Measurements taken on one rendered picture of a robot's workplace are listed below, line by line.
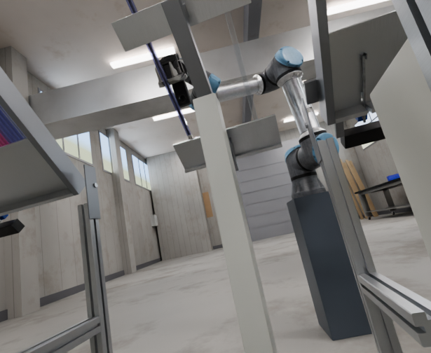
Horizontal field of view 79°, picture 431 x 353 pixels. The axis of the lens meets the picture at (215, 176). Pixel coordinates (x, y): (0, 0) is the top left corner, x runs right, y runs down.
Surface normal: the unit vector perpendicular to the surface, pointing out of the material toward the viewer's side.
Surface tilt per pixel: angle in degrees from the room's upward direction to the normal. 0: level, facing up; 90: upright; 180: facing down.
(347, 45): 137
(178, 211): 90
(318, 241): 90
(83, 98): 90
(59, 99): 90
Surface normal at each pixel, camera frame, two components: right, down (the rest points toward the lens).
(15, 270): -0.10, -0.20
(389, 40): -0.02, 0.59
